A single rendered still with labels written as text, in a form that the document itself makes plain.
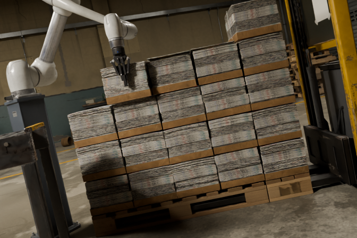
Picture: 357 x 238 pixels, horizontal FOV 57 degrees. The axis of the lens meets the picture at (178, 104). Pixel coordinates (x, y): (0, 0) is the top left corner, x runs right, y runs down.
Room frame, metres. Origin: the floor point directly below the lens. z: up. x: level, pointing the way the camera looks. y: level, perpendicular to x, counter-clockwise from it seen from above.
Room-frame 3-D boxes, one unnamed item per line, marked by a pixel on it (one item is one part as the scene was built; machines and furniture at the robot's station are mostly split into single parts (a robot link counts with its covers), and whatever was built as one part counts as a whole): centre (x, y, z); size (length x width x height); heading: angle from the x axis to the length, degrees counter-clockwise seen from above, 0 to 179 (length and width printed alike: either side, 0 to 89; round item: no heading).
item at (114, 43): (2.02, 0.29, 1.19); 0.09 x 0.09 x 0.06
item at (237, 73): (2.26, -0.30, 0.86); 0.38 x 0.29 x 0.04; 179
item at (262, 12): (2.25, -0.60, 0.65); 0.39 x 0.30 x 1.29; 179
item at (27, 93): (2.32, 1.08, 1.03); 0.22 x 0.18 x 0.06; 140
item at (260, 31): (2.25, -0.59, 0.63); 0.38 x 0.29 x 0.97; 179
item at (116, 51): (2.02, 0.29, 1.12); 0.08 x 0.07 x 0.09; 89
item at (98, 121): (2.27, 0.13, 0.42); 1.17 x 0.39 x 0.83; 89
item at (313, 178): (2.14, -0.41, 0.05); 1.05 x 0.10 x 0.04; 89
